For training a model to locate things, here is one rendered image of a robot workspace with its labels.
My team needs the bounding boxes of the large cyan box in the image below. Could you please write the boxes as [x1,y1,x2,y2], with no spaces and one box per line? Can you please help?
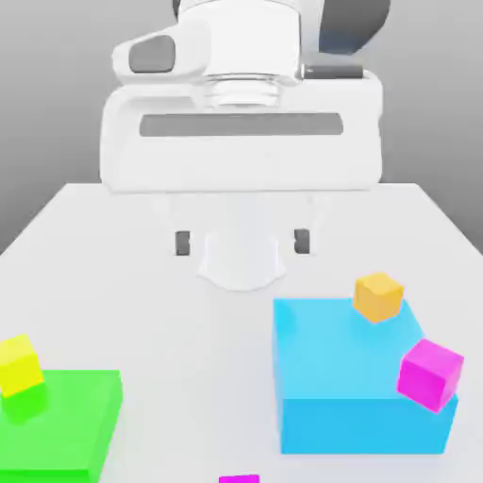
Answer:
[272,296,460,457]

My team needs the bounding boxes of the small yellow cube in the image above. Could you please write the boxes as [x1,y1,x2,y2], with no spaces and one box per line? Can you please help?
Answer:
[0,333,45,399]

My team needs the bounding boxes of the small orange cube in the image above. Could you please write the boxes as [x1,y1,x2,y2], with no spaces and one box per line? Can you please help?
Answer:
[352,271,406,325]

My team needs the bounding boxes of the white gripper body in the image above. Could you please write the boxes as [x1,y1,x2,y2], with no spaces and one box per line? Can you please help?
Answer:
[98,71,385,196]

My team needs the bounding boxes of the large green box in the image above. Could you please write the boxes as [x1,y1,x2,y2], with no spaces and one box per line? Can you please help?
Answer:
[0,368,125,483]

